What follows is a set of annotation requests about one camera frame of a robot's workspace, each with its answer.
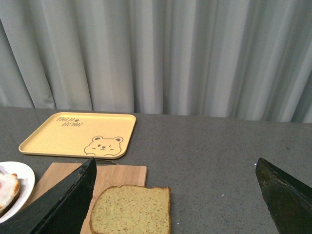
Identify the bottom bread with egg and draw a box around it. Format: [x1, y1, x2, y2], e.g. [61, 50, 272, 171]
[0, 173, 20, 216]

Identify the bread slice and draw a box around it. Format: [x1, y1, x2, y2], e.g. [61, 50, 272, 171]
[89, 185, 171, 234]

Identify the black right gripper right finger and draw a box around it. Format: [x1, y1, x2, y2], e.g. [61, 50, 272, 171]
[255, 158, 312, 234]

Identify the wooden cutting board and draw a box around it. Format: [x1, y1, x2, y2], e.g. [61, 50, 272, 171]
[23, 162, 147, 234]

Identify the white plate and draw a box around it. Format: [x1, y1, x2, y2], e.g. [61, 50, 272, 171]
[0, 161, 35, 223]

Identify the yellow bear tray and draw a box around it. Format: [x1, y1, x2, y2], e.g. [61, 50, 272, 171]
[19, 112, 136, 159]

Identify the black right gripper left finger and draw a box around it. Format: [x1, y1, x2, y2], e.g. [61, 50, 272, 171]
[0, 158, 97, 234]

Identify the grey curtain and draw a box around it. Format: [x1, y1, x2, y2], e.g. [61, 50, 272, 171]
[0, 0, 312, 123]

